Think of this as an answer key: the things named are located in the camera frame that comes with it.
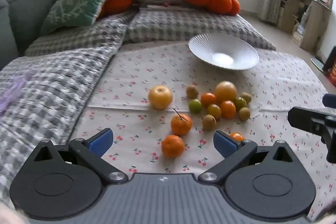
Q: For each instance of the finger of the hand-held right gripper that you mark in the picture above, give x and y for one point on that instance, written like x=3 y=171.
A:
x=302 y=117

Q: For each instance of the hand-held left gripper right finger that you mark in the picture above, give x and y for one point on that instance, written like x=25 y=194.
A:
x=224 y=144

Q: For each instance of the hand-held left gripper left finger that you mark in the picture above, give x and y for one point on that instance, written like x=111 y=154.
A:
x=101 y=144

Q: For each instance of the small orange tangerine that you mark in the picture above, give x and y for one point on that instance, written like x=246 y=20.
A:
x=208 y=99
x=237 y=137

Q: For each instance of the brown kiwi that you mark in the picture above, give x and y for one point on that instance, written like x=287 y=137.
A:
x=244 y=113
x=246 y=97
x=209 y=122

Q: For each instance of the yellow-green tangerine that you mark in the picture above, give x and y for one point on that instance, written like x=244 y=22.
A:
x=214 y=111

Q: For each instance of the orange cherry tomato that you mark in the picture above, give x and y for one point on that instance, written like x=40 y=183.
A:
x=227 y=109

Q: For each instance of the orange mandarin with stem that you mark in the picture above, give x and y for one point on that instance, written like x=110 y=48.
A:
x=181 y=124

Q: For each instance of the green cherry tomato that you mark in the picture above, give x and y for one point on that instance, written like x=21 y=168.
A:
x=195 y=106

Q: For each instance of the tan small tomato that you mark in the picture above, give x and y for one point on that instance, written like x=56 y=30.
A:
x=192 y=91

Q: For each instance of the yellow apple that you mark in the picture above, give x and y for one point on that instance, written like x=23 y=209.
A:
x=160 y=96

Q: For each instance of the white ribbed plate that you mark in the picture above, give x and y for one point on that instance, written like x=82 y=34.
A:
x=210 y=48

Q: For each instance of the red printed box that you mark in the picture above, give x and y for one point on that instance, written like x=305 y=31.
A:
x=331 y=69

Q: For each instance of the grey checked quilt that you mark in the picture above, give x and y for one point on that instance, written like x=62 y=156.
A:
x=65 y=74

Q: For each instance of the cherry print cloth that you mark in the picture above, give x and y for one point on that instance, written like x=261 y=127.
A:
x=147 y=69

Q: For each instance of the wooden shelf desk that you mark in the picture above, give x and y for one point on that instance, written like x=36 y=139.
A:
x=307 y=16

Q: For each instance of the plain orange cushion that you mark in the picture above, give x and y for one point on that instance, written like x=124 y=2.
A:
x=115 y=2

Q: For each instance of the green patterned pillow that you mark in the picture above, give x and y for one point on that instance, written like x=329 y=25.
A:
x=76 y=3

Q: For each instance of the grey-green sofa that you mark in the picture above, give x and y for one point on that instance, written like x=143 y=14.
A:
x=23 y=3

